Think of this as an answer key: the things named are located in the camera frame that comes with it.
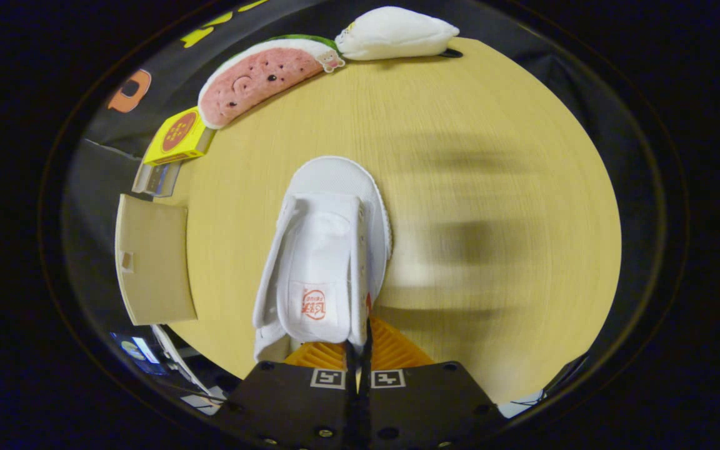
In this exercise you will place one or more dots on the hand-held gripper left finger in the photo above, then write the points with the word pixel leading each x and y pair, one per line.
pixel 291 406

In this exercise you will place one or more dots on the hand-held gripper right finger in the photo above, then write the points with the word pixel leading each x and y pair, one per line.
pixel 429 406

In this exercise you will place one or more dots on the white canvas shoe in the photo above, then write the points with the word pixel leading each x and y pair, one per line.
pixel 329 250

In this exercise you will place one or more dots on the beige storage box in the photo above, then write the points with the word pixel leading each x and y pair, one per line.
pixel 154 262

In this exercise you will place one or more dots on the white sheet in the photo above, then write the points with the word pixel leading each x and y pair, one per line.
pixel 519 405

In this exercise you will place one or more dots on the flat black device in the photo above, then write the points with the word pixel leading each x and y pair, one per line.
pixel 566 374

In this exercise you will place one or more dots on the small lit screen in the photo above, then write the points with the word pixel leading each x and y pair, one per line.
pixel 138 353

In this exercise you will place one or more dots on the yellow book with red circle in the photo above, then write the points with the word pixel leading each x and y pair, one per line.
pixel 179 134

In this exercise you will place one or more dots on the watermelon slice plush toy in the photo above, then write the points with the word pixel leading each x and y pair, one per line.
pixel 260 78

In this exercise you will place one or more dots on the white duck plush toy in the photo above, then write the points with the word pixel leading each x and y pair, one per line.
pixel 397 34

